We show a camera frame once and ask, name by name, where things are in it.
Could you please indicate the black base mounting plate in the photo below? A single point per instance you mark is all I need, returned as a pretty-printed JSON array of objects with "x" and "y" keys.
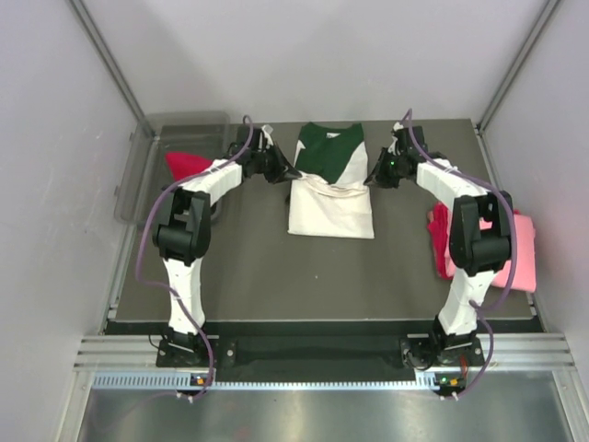
[{"x": 396, "y": 344}]

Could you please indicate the aluminium frame post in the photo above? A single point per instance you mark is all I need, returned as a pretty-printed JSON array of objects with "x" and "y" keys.
[
  {"x": 540, "y": 23},
  {"x": 100, "y": 45}
]

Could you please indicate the clear grey plastic bin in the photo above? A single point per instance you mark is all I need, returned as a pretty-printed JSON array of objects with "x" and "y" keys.
[{"x": 201, "y": 133}]

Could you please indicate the crimson red t-shirt in bin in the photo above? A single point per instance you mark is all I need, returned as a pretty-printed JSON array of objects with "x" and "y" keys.
[{"x": 182, "y": 165}]

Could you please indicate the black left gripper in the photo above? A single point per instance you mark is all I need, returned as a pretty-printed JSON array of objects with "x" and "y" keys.
[{"x": 282, "y": 169}]

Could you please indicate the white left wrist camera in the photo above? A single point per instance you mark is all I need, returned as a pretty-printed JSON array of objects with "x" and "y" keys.
[{"x": 262, "y": 138}]

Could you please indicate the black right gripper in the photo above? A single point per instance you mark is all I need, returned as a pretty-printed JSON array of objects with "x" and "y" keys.
[{"x": 378, "y": 177}]

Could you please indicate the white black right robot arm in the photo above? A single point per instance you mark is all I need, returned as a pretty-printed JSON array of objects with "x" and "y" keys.
[{"x": 480, "y": 236}]

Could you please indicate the right aluminium frame post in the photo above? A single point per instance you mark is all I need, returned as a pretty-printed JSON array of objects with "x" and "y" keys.
[{"x": 540, "y": 23}]

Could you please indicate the white and green t-shirt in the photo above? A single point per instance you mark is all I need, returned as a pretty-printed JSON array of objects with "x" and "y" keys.
[{"x": 330, "y": 199}]

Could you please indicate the left aluminium frame post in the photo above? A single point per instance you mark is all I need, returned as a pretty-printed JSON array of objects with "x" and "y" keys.
[{"x": 100, "y": 45}]

